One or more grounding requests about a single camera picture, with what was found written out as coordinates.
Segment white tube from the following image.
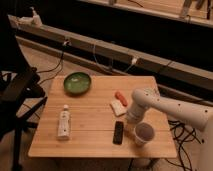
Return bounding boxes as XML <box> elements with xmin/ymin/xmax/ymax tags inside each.
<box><xmin>57</xmin><ymin>105</ymin><xmax>70</xmax><ymax>140</ymax></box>

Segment white plug adapter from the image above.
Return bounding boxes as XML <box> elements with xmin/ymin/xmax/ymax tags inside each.
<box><xmin>131</xmin><ymin>57</ymin><xmax>138</xmax><ymax>65</ymax></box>

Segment black chair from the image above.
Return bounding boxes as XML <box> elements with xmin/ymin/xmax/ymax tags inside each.
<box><xmin>0</xmin><ymin>11</ymin><xmax>47</xmax><ymax>171</ymax></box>

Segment black eraser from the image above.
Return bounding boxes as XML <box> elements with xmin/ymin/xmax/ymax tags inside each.
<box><xmin>113</xmin><ymin>121</ymin><xmax>124</xmax><ymax>145</ymax></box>

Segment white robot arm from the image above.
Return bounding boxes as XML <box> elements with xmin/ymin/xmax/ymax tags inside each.
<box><xmin>126</xmin><ymin>89</ymin><xmax>213</xmax><ymax>171</ymax></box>

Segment white plug on rail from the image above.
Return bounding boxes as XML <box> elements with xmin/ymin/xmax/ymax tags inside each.
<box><xmin>62</xmin><ymin>40</ymin><xmax>71</xmax><ymax>47</ymax></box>

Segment orange carrot toy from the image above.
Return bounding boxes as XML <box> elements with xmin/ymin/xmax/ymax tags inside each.
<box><xmin>115</xmin><ymin>91</ymin><xmax>128</xmax><ymax>107</ymax></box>

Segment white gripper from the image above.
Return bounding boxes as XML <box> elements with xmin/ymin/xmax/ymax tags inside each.
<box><xmin>124</xmin><ymin>111</ymin><xmax>144</xmax><ymax>137</ymax></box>

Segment clear plastic cup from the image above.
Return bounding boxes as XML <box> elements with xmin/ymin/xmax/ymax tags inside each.
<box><xmin>134</xmin><ymin>122</ymin><xmax>155</xmax><ymax>146</ymax></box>

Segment black floor cables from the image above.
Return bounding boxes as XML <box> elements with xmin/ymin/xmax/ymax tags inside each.
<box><xmin>165</xmin><ymin>119</ymin><xmax>204</xmax><ymax>171</ymax></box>

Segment white spray bottle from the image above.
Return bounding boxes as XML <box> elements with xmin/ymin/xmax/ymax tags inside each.
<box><xmin>31</xmin><ymin>7</ymin><xmax>42</xmax><ymax>27</ymax></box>

